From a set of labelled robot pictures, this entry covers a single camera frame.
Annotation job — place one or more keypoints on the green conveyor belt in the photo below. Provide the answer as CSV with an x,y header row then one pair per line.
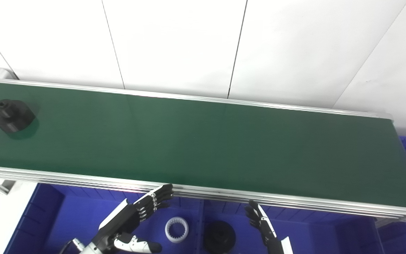
x,y
203,144

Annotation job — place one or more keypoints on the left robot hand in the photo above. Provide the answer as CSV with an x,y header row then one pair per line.
x,y
125,215

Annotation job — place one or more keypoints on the black flanged round part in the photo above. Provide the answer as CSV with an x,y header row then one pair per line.
x,y
12,116
219,238

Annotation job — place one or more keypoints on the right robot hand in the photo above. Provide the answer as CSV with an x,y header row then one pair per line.
x,y
264,225

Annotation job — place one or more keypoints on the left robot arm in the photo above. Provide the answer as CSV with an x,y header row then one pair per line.
x,y
83,247

